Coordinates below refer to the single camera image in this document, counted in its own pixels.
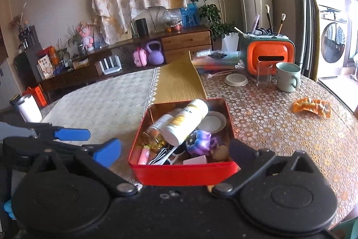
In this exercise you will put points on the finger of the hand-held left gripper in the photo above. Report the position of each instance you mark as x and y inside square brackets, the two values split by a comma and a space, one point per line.
[25, 148]
[72, 134]

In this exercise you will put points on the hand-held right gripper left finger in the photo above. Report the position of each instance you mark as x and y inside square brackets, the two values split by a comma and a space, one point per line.
[107, 152]

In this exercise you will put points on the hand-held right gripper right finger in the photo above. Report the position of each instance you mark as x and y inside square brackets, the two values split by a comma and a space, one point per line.
[240, 150]

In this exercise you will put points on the small brown round item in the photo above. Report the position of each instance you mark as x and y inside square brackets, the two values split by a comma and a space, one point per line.
[219, 153]

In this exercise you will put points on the round metal tin lid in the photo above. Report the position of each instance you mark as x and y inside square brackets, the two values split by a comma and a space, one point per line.
[214, 122]

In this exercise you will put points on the purple rubber toy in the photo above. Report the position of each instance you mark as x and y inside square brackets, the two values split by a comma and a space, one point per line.
[200, 142]

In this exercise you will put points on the small white block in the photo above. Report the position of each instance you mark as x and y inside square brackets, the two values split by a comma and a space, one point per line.
[195, 160]

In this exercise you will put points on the clear pill bottle silver cap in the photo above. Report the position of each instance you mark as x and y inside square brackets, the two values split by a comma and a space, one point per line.
[158, 129]

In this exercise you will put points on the white bottle gold cap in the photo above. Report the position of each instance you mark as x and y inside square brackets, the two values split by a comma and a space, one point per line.
[184, 121]

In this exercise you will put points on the red tin box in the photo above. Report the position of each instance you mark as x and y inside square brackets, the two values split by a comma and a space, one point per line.
[181, 174]

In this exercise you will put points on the white tumbler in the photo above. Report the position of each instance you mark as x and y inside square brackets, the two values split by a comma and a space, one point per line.
[28, 110]

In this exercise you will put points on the floral plastic tablecloth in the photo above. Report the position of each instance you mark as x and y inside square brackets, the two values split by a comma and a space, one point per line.
[265, 121]

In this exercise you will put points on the red gift bag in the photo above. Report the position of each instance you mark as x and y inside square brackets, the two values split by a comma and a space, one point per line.
[35, 96]

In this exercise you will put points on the cream lace-edged tablecloth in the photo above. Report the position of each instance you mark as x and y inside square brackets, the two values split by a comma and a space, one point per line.
[112, 93]

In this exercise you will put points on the black cabinet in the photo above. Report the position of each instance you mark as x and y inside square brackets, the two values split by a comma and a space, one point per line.
[26, 68]

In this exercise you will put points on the printed snack box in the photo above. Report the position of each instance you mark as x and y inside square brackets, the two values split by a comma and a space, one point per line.
[45, 68]

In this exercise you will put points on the round white lid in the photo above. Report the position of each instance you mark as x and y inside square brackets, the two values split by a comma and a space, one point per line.
[236, 80]

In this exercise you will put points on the small cardboard box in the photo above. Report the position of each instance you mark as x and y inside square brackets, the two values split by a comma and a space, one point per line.
[80, 63]

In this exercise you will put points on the white router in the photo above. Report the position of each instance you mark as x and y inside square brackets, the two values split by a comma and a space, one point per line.
[110, 66]

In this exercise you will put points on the clear drinking glass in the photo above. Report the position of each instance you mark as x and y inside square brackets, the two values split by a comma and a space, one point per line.
[264, 75]

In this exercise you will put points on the pink plastic spoon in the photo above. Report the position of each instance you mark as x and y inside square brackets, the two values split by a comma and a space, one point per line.
[219, 73]

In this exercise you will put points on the orange paper bag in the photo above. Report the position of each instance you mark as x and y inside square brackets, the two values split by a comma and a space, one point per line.
[52, 55]

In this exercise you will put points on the orange snack wrapper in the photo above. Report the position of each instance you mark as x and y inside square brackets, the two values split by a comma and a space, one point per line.
[310, 107]

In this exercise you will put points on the pale green mug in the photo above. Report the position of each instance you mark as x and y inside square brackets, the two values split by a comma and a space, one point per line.
[286, 78]

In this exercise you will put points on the yellow table runner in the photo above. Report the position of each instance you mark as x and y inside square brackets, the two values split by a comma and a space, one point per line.
[179, 82]

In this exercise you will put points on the stack of flat books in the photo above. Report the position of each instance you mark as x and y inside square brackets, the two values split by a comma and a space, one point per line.
[218, 61]

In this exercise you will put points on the small potted plant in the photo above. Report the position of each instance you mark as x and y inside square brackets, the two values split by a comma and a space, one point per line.
[76, 41]

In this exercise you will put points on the black coffee machine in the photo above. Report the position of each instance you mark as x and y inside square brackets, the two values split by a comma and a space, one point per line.
[28, 37]

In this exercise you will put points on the pink toy suitcase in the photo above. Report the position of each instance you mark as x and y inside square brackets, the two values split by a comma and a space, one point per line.
[139, 58]

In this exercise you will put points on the pink doll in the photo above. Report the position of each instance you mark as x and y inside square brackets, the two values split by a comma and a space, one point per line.
[85, 36]

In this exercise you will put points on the orange green desk organizer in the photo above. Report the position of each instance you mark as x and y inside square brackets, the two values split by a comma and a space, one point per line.
[265, 52]

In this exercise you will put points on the white plant pot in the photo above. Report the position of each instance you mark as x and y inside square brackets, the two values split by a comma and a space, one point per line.
[230, 42]

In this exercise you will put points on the purple kettlebell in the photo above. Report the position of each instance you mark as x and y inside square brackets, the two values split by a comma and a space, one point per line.
[155, 54]

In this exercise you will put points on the vase with dried flowers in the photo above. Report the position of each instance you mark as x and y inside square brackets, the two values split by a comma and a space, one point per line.
[19, 20]

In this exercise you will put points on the white stick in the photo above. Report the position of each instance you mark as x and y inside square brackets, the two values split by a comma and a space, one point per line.
[240, 31]

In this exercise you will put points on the wooden television cabinet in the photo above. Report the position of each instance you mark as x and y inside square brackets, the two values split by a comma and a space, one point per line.
[186, 41]

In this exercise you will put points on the purple pen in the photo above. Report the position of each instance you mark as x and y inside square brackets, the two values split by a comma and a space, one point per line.
[256, 26]

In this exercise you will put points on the black cylindrical speaker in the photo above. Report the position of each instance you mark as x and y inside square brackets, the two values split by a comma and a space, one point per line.
[141, 27]

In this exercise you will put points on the white tip paintbrush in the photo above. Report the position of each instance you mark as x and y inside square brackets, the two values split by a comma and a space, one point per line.
[281, 23]
[269, 17]

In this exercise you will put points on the green plastic chair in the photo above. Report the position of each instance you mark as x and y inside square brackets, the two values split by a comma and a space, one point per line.
[349, 229]

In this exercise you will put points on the white washing machine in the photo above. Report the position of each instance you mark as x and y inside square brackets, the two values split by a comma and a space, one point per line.
[331, 40]

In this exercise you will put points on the blue printed box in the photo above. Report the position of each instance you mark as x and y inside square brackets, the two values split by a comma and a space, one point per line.
[190, 15]

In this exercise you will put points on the clear plastic bag with fruit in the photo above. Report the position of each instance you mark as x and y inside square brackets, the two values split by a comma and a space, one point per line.
[172, 20]

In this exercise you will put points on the grey curtain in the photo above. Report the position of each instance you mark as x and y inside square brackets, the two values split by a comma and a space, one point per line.
[304, 17]

